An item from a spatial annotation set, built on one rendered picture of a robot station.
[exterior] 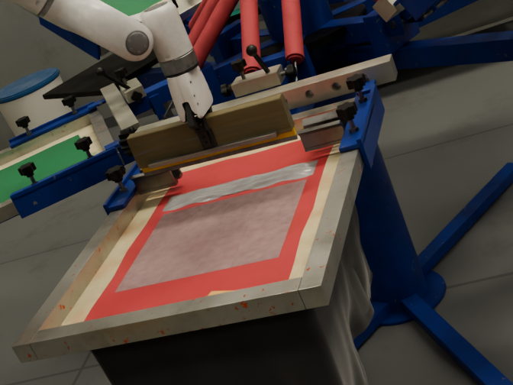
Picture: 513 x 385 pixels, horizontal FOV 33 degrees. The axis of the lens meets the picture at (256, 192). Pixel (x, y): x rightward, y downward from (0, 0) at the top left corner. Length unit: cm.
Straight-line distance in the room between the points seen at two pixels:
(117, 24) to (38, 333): 58
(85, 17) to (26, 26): 482
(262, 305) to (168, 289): 27
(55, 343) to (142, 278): 23
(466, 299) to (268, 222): 142
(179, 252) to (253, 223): 16
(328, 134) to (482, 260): 143
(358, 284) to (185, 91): 53
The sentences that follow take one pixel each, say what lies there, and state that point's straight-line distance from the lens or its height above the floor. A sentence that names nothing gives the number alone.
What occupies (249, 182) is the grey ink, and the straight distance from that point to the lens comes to 188.
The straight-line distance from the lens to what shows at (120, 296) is 167.
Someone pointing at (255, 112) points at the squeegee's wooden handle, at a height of 112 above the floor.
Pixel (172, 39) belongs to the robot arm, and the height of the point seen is 132.
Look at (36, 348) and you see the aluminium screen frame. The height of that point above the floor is 98.
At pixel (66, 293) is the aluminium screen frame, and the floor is 99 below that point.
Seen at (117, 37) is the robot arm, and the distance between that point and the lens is 167.
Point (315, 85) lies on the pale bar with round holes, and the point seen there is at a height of 103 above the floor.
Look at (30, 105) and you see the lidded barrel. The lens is 595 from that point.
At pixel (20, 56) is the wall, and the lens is 658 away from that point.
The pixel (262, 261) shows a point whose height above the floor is 96.
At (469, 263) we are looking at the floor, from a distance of 318.
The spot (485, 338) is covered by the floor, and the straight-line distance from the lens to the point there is 281.
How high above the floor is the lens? 165
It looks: 22 degrees down
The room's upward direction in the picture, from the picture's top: 23 degrees counter-clockwise
